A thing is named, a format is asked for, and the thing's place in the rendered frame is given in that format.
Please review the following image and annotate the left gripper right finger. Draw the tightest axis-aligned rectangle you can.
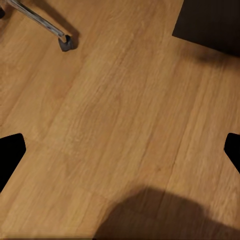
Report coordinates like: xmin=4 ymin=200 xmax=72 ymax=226
xmin=224 ymin=132 xmax=240 ymax=173

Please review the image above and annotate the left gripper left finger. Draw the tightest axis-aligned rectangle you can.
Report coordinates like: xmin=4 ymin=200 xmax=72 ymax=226
xmin=0 ymin=133 xmax=26 ymax=193

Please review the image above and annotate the swivel chair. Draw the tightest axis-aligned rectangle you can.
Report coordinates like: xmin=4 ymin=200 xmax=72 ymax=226
xmin=0 ymin=0 xmax=74 ymax=52

